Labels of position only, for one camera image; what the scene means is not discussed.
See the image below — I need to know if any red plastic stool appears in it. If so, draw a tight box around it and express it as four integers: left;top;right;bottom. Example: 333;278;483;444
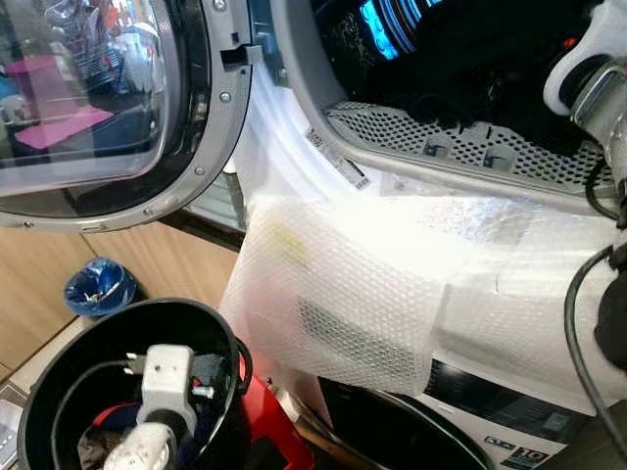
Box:
235;357;315;470

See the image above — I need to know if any blue bag lined bin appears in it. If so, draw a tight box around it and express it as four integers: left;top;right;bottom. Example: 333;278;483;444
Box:
64;257;138;316

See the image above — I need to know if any black plastic bucket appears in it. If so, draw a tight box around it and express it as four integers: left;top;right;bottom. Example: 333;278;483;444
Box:
18;298;254;470

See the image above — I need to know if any clear bubble wrap sheet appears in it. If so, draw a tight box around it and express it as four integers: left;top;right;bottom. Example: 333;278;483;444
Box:
220;194;627;399

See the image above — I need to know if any grey perforated lint filter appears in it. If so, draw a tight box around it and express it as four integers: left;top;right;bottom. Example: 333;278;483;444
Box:
323;101;614;193

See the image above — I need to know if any white appliance button panel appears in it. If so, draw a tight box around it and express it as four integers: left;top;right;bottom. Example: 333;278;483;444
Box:
0;382;25;470

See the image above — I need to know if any white tumble dryer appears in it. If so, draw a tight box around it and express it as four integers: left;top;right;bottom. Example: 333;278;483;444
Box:
220;0;627;248

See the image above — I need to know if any white barcode label sticker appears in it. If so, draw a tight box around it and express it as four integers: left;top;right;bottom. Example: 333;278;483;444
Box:
306;127;370;190

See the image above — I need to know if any round glass dryer door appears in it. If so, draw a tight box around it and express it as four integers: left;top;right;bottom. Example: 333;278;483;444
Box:
0;0;262;233

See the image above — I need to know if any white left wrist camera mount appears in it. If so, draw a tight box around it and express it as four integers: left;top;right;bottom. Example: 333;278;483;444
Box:
125;343;213;434

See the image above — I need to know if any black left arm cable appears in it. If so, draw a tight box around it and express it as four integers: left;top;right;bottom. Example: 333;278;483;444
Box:
49;357;148;470

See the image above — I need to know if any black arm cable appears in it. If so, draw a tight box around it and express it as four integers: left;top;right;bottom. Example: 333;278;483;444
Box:
563;157;627;453
49;357;148;470

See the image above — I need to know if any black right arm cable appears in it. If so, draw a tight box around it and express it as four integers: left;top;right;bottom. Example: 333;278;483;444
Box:
563;157;627;453

